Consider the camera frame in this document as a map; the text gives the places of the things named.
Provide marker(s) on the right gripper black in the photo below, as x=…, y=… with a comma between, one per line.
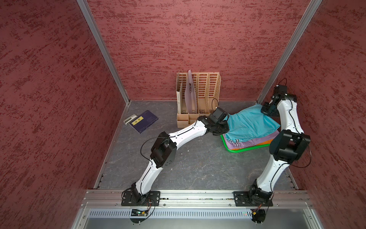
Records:
x=264, y=109

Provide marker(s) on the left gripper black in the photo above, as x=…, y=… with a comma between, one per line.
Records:
x=226, y=128

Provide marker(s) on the purple shorts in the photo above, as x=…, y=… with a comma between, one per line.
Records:
x=268, y=137

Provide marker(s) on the green plastic basket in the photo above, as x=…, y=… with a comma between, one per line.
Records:
x=243, y=149

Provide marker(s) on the teal shirt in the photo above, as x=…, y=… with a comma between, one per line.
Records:
x=249, y=124

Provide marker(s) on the orange cloth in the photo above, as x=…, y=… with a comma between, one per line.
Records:
x=248, y=144

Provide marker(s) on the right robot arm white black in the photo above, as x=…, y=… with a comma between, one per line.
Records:
x=286, y=148

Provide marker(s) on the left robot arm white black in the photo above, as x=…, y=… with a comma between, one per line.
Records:
x=164, y=150

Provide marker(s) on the lilac paper folder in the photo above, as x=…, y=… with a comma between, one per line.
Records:
x=190, y=96

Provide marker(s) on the beige desk file organizer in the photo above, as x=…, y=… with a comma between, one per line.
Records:
x=207, y=90

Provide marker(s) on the cardboard sheet in organizer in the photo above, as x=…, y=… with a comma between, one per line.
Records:
x=179, y=97

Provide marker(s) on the dark blue book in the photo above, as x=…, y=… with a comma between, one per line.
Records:
x=141, y=122

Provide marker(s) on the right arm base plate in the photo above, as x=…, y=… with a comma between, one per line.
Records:
x=248, y=199

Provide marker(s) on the right aluminium corner post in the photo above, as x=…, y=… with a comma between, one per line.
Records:
x=297, y=34

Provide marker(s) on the aluminium corner post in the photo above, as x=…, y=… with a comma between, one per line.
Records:
x=83, y=4
x=297, y=34

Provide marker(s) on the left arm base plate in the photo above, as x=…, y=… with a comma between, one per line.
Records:
x=134, y=198

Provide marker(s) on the left aluminium corner post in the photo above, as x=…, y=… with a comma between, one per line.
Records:
x=83, y=4

